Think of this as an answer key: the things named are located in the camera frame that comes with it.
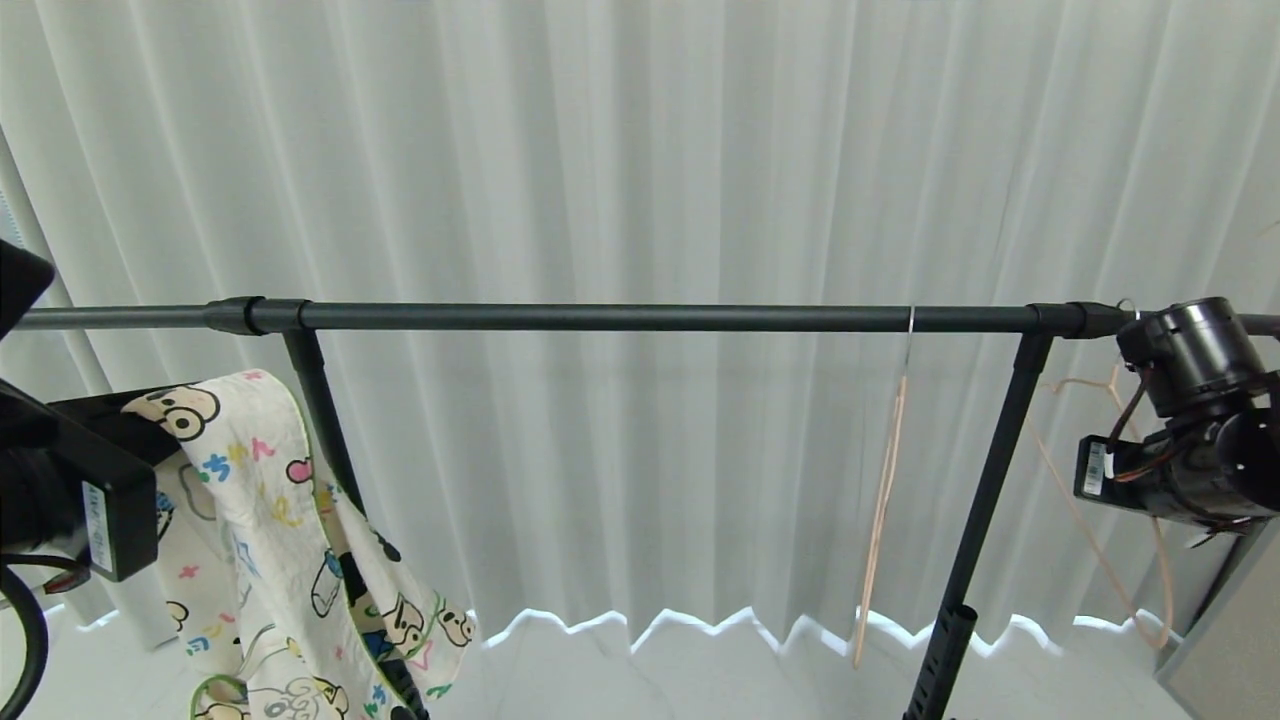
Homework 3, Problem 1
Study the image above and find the black clothes rack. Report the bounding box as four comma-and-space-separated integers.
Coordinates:
15, 295, 1280, 720

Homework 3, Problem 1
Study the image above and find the pink clothes hanger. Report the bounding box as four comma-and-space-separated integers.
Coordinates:
852, 306, 917, 669
1033, 298, 1179, 653

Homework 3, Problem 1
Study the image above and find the white curtain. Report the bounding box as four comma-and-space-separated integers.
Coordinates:
0, 0, 1280, 656

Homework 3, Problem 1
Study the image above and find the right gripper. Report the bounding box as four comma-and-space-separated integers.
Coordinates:
1075, 405, 1280, 529

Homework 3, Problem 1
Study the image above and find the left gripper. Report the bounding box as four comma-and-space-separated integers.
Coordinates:
0, 385, 179, 583

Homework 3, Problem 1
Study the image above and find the cream printed shirt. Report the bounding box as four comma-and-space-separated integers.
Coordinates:
122, 370, 478, 720

